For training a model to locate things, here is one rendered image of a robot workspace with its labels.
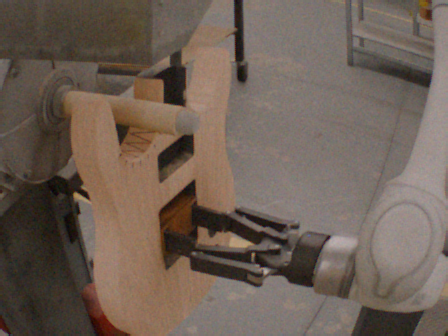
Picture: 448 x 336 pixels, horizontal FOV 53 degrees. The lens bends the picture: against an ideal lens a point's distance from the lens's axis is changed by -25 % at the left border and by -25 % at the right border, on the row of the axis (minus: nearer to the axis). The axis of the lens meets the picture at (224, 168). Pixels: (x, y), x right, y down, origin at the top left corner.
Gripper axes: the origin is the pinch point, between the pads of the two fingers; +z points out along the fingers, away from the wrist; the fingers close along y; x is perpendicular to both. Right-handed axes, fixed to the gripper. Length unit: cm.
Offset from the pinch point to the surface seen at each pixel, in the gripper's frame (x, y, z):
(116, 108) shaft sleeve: 19.7, -8.9, 3.6
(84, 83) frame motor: 18.9, -0.2, 17.0
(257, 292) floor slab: -97, 100, 27
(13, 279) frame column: -17.8, -14.2, 33.5
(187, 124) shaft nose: 19.1, -8.6, -5.9
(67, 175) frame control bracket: -1.0, 4.2, 26.8
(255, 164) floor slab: -89, 185, 66
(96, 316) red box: -43, 8, 32
